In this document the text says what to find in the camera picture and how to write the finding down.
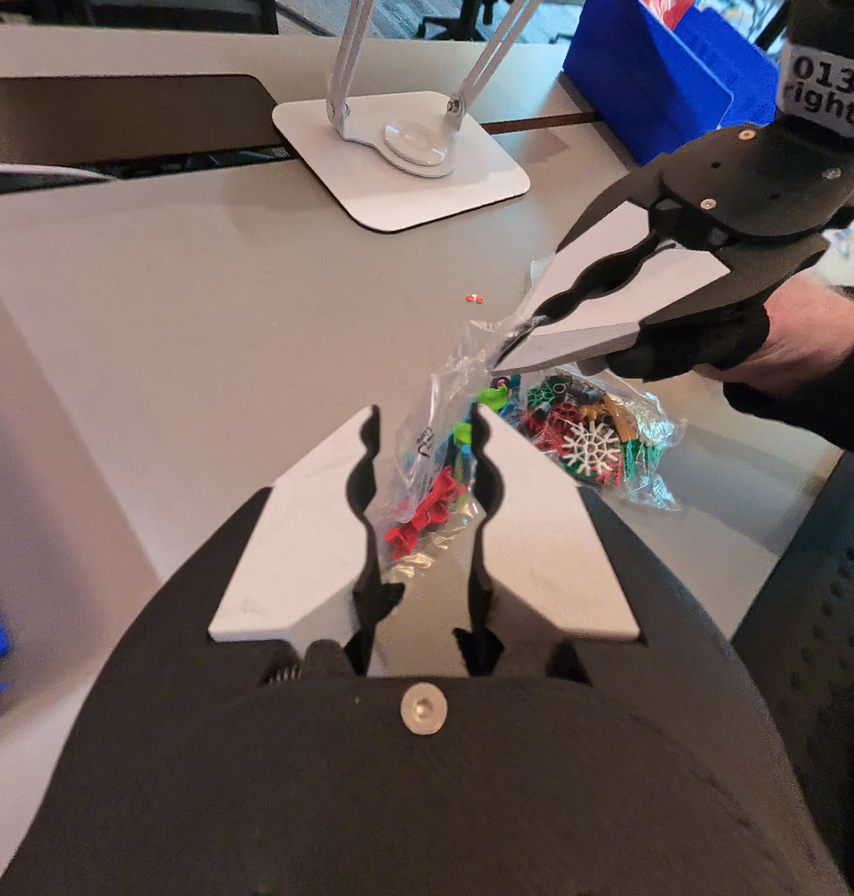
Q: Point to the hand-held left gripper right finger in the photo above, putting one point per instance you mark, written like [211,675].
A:
[553,553]

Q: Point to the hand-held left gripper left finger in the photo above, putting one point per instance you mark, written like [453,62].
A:
[294,553]

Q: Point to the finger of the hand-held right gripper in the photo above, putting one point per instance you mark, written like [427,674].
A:
[595,241]
[630,301]

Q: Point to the clear bag of snowflake connectors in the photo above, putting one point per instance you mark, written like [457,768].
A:
[588,448]

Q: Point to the clear bag of small parts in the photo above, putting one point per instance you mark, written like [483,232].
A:
[416,448]

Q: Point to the white stand with wooden board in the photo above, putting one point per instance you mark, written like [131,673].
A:
[399,182]

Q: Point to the person's right forearm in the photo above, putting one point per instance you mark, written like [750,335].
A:
[833,413]

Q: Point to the person's right hand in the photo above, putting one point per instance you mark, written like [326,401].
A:
[805,336]

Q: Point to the red printed packet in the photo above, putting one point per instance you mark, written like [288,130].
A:
[668,10]

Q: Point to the black perforated mat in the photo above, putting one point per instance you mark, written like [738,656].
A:
[819,630]

